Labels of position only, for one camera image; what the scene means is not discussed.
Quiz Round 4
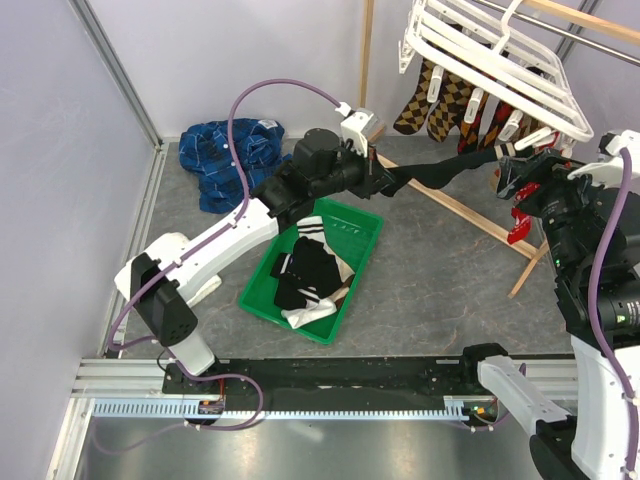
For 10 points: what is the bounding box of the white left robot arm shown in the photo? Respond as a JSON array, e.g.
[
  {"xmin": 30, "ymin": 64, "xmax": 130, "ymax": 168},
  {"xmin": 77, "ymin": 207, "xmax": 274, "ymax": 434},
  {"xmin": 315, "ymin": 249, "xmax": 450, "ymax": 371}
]
[{"xmin": 115, "ymin": 128, "xmax": 396, "ymax": 393}]

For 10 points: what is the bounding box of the red patterned sock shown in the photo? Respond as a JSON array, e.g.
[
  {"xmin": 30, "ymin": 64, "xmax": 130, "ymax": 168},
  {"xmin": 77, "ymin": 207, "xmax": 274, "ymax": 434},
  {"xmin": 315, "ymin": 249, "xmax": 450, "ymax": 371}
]
[{"xmin": 507, "ymin": 182, "xmax": 540, "ymax": 245}]

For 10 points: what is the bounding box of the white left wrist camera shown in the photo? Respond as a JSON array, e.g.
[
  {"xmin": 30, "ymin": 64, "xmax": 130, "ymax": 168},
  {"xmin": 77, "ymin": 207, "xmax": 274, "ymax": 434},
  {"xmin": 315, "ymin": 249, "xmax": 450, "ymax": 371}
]
[{"xmin": 335, "ymin": 102, "xmax": 386, "ymax": 157}]

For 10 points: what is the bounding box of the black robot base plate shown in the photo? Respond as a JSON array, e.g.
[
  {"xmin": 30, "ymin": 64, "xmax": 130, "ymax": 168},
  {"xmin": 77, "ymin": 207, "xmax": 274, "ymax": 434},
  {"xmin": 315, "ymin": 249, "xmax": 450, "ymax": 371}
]
[{"xmin": 159, "ymin": 339, "xmax": 521, "ymax": 406}]

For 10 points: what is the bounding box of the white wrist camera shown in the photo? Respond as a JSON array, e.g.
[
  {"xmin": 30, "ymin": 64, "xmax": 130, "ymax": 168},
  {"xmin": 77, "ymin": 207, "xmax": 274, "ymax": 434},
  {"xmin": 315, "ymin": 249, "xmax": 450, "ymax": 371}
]
[
  {"xmin": 567, "ymin": 129, "xmax": 639, "ymax": 188},
  {"xmin": 335, "ymin": 102, "xmax": 386, "ymax": 157}
]

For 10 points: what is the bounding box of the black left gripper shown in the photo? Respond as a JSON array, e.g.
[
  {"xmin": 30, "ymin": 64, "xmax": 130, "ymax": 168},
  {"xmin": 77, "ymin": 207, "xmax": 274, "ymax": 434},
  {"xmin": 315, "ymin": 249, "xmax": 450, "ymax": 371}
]
[{"xmin": 311, "ymin": 138, "xmax": 395, "ymax": 200}]

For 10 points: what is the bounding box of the blue plaid shirt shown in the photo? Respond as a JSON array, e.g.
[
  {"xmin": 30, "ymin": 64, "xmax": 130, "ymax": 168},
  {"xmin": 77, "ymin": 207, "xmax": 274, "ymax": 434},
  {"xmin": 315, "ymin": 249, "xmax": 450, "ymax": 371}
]
[{"xmin": 179, "ymin": 118, "xmax": 290, "ymax": 214}]

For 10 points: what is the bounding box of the white sock drying hanger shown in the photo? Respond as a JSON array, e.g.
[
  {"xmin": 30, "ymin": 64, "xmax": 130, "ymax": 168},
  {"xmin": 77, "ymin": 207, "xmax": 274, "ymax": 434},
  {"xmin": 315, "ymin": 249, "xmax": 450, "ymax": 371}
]
[{"xmin": 398, "ymin": 1, "xmax": 594, "ymax": 152}]

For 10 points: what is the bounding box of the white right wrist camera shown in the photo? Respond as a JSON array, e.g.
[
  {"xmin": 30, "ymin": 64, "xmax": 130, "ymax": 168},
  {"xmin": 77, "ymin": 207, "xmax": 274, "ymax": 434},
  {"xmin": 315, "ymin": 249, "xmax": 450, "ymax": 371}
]
[{"xmin": 567, "ymin": 129, "xmax": 639, "ymax": 188}]

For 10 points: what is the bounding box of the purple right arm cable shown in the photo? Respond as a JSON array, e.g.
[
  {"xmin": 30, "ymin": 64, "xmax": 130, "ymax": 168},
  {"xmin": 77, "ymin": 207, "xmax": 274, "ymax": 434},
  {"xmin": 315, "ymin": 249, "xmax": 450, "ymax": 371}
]
[{"xmin": 587, "ymin": 148, "xmax": 640, "ymax": 401}]

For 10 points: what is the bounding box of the beige brown striped sock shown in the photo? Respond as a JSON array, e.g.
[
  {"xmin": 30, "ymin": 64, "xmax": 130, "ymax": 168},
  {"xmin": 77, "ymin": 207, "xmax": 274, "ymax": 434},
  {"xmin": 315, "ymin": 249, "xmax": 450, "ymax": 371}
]
[{"xmin": 329, "ymin": 256, "xmax": 355, "ymax": 310}]

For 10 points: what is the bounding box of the grey slotted cable duct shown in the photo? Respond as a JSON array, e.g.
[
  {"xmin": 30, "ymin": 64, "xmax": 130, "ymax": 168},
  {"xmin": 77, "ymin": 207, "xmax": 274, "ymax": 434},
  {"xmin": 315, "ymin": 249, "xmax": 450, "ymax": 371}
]
[{"xmin": 93, "ymin": 397, "xmax": 471, "ymax": 421}]

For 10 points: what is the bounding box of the black beige-striped sock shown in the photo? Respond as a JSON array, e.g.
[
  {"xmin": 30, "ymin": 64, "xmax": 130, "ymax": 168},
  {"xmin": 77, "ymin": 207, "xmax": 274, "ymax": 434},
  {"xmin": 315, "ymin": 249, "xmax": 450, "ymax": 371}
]
[
  {"xmin": 388, "ymin": 143, "xmax": 519, "ymax": 190},
  {"xmin": 289, "ymin": 237, "xmax": 343, "ymax": 298}
]

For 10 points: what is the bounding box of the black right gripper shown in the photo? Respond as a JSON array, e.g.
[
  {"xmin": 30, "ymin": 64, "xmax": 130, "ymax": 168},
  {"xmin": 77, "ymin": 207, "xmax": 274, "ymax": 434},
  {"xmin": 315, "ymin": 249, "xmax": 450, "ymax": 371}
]
[{"xmin": 497, "ymin": 143, "xmax": 625, "ymax": 275}]

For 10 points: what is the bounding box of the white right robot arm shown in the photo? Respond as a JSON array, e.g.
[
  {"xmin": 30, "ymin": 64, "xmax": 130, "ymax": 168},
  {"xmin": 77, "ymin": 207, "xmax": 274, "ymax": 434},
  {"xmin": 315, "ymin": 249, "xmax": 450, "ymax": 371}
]
[{"xmin": 457, "ymin": 149, "xmax": 639, "ymax": 479}]

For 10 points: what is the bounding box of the wooden hanger rack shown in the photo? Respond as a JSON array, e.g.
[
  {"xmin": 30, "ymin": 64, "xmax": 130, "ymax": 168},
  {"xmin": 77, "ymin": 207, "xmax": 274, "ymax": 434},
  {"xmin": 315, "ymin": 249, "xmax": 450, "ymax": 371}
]
[{"xmin": 366, "ymin": 1, "xmax": 639, "ymax": 299}]

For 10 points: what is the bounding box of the white black-striped sock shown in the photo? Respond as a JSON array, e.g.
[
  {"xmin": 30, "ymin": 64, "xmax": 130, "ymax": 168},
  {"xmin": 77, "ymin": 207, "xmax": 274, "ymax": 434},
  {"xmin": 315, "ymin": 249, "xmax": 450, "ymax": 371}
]
[
  {"xmin": 296, "ymin": 215, "xmax": 327, "ymax": 245},
  {"xmin": 281, "ymin": 298, "xmax": 337, "ymax": 329}
]

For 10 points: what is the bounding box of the black white-striped sock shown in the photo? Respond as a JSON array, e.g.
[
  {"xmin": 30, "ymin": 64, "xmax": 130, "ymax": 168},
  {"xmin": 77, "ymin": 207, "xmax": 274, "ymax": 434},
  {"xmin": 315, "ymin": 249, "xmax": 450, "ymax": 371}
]
[
  {"xmin": 270, "ymin": 252, "xmax": 312, "ymax": 282},
  {"xmin": 274, "ymin": 280, "xmax": 320, "ymax": 310}
]

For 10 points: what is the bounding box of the brown yellow argyle sock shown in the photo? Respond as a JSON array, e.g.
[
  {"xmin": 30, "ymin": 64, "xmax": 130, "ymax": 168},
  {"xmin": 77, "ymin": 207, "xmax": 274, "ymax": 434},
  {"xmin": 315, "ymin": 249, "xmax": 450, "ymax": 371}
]
[
  {"xmin": 393, "ymin": 58, "xmax": 440, "ymax": 139},
  {"xmin": 427, "ymin": 73, "xmax": 474, "ymax": 143}
]

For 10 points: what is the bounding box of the tan orange argyle sock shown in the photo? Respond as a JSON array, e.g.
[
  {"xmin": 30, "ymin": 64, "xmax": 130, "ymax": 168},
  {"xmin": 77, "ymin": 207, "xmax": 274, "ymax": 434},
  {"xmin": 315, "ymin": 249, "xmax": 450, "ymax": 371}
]
[{"xmin": 511, "ymin": 115, "xmax": 557, "ymax": 151}]

